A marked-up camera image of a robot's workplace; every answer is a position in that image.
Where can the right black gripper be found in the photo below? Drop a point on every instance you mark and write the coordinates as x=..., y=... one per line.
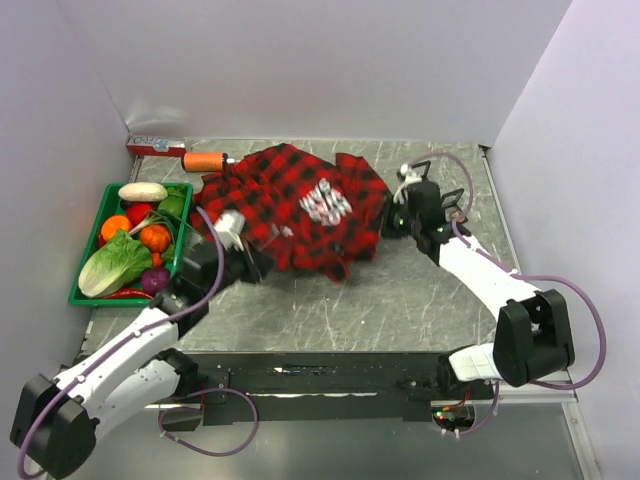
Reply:
x=389, y=209

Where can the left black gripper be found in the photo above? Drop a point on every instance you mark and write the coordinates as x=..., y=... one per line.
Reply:
x=257, y=265

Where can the red black plaid shirt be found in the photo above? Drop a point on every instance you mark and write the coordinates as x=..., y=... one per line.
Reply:
x=300, y=210

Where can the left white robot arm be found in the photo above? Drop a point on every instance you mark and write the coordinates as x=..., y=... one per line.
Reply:
x=59, y=421

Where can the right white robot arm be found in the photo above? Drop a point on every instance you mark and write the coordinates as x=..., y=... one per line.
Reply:
x=533, y=336

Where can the black case with orange brooch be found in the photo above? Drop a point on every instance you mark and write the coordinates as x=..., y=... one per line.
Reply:
x=451, y=205

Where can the black case with gold brooch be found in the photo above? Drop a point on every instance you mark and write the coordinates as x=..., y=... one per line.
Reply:
x=422, y=167

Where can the toy green pepper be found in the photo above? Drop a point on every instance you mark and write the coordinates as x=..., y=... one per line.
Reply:
x=172, y=205

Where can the toy purple onion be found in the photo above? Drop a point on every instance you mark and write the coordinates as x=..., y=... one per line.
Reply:
x=154, y=280

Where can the toy orange pumpkin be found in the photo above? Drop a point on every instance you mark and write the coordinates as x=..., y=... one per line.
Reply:
x=157, y=238

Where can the orange cylindrical bottle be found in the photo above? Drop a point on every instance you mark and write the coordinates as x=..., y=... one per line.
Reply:
x=200, y=162

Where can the toy red tomato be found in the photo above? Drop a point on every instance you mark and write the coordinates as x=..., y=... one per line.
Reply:
x=137, y=212

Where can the toy napa cabbage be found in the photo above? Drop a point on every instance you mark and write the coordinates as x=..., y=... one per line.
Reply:
x=118, y=263

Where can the toy white radish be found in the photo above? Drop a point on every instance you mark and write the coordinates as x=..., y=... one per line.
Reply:
x=143, y=192

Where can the toy red chili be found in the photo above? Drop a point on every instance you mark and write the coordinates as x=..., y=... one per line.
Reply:
x=128, y=293

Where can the toy orange fruit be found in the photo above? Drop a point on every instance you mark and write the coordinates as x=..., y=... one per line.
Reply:
x=113, y=225

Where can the red rectangular box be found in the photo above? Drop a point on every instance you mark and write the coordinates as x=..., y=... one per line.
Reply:
x=144, y=145

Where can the green plastic basket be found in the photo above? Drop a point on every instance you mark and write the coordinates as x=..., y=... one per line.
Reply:
x=111, y=205

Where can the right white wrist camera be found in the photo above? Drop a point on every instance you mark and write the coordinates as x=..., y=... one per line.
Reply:
x=407, y=176

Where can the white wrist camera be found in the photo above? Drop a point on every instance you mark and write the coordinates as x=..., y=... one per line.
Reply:
x=229, y=228
x=407, y=176

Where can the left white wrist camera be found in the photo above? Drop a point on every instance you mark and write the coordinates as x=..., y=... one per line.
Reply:
x=229, y=228

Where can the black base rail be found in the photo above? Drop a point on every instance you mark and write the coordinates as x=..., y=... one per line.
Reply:
x=288, y=386

